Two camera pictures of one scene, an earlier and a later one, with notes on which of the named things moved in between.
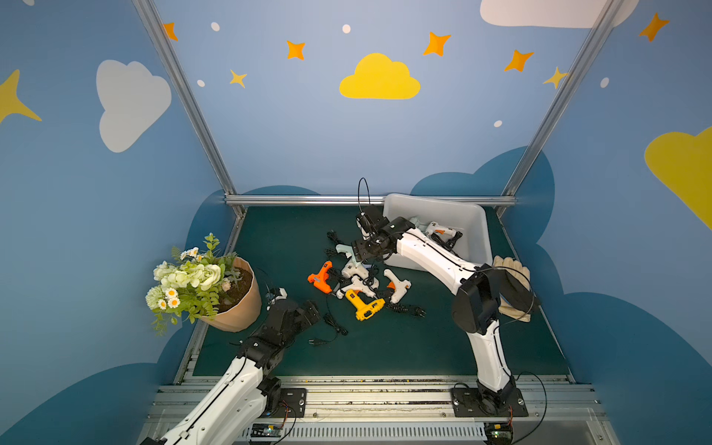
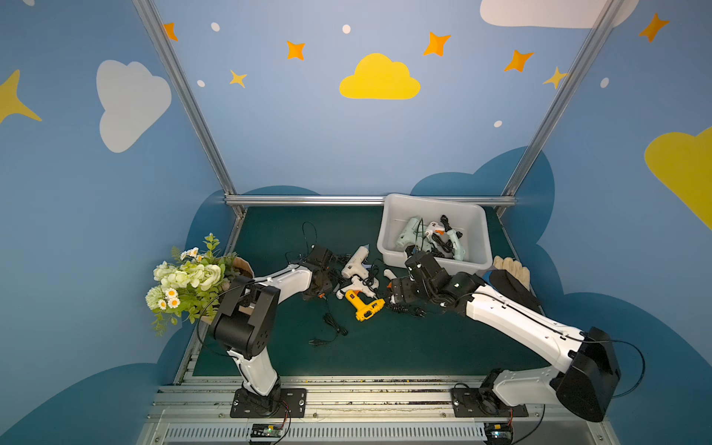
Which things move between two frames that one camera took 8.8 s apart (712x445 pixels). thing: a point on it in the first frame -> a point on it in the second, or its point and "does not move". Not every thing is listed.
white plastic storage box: [469, 217] does not move
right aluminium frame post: [566, 90] does not move
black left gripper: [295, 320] -> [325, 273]
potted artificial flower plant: [220, 287] does not move
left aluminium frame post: [167, 56] does not move
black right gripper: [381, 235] -> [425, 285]
